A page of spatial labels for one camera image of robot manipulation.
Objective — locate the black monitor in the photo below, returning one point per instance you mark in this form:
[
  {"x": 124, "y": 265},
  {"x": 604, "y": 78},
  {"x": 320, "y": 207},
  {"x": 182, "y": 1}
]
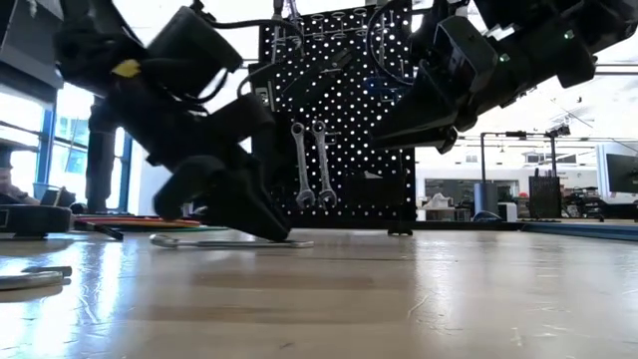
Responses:
[{"x": 623, "y": 173}]

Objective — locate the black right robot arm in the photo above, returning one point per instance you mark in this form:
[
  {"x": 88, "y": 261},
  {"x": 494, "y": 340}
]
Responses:
[{"x": 548, "y": 40}]

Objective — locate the black long tool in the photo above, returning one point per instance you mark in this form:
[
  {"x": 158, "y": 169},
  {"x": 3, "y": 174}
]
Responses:
[{"x": 319, "y": 75}]

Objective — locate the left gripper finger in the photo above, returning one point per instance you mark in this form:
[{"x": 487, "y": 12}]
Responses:
[{"x": 249, "y": 209}]

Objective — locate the black perforated pegboard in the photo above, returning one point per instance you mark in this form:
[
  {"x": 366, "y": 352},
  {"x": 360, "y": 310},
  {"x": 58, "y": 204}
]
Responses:
[{"x": 344, "y": 149}]

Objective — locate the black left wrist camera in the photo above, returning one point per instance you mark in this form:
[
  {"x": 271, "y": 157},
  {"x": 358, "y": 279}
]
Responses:
[{"x": 194, "y": 50}]

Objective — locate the black spirit level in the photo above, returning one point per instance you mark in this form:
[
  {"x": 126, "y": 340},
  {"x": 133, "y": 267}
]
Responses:
[{"x": 262, "y": 95}]

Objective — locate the small black pegboard bin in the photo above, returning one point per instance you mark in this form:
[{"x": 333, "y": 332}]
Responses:
[{"x": 379, "y": 192}]

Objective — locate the person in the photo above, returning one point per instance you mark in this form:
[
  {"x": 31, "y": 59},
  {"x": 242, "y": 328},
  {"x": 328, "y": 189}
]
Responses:
[{"x": 12, "y": 192}]

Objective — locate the silver stubby wrench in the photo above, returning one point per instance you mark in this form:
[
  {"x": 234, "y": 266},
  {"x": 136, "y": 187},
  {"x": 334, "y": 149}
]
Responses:
[
  {"x": 224, "y": 244},
  {"x": 302, "y": 164},
  {"x": 323, "y": 159},
  {"x": 30, "y": 281}
]

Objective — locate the black bag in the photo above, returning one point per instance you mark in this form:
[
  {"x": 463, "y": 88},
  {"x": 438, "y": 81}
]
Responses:
[{"x": 57, "y": 198}]

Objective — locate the black aluminium frame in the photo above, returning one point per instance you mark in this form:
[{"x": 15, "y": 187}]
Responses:
[{"x": 473, "y": 224}]

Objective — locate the blue flat strip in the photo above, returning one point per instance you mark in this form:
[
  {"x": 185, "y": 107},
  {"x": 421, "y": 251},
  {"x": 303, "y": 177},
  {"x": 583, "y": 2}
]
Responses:
[{"x": 588, "y": 230}]

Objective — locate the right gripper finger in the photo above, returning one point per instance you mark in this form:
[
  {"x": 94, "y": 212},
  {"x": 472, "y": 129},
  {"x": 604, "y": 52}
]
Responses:
[
  {"x": 428, "y": 142},
  {"x": 423, "y": 105}
]

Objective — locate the black pillar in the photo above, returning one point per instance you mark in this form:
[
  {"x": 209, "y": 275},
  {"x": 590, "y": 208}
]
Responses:
[{"x": 99, "y": 174}]

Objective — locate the black camera stand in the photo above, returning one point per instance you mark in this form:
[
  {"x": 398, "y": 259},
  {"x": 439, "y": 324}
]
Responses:
[{"x": 516, "y": 133}]

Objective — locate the black mesh case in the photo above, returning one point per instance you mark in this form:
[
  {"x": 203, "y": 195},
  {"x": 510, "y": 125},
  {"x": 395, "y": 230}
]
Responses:
[{"x": 543, "y": 197}]

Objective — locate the grey cylinder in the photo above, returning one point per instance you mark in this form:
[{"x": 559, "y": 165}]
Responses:
[{"x": 486, "y": 199}]

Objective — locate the black tape measure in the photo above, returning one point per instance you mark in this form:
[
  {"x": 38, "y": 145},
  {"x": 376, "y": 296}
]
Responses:
[{"x": 35, "y": 220}]

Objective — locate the black pegboard foot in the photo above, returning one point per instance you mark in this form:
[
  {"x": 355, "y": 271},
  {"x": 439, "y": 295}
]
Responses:
[{"x": 399, "y": 232}]

